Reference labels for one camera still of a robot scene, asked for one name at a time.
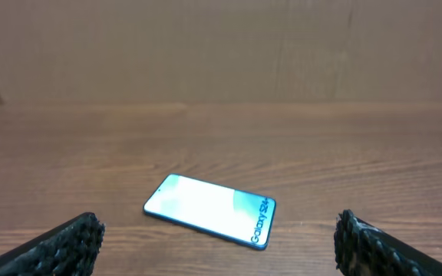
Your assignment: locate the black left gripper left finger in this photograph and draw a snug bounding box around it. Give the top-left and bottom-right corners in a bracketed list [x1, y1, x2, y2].
[0, 212, 105, 276]

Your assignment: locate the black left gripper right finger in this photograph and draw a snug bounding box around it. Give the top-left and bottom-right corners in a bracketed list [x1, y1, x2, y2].
[334, 209, 442, 276]

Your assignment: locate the blue Galaxy smartphone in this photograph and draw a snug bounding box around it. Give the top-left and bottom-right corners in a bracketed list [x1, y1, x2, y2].
[143, 174, 276, 250]

